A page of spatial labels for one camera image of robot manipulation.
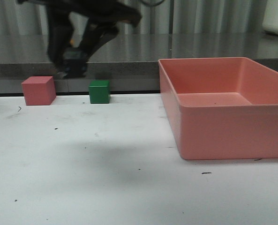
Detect green cube block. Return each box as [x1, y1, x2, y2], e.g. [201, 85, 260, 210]
[89, 80, 111, 104]

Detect pink cube block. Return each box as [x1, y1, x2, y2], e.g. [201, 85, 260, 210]
[21, 76, 56, 106]

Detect pink plastic bin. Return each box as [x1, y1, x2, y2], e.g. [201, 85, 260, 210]
[158, 57, 278, 160]

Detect white appliance on counter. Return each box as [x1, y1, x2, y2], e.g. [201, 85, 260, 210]
[262, 0, 278, 35]

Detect grey stone counter shelf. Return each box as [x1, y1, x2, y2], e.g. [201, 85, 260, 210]
[0, 32, 278, 96]

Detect yellow push button switch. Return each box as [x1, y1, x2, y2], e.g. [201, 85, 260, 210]
[59, 39, 88, 79]

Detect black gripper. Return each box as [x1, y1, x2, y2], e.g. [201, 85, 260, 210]
[27, 0, 142, 68]

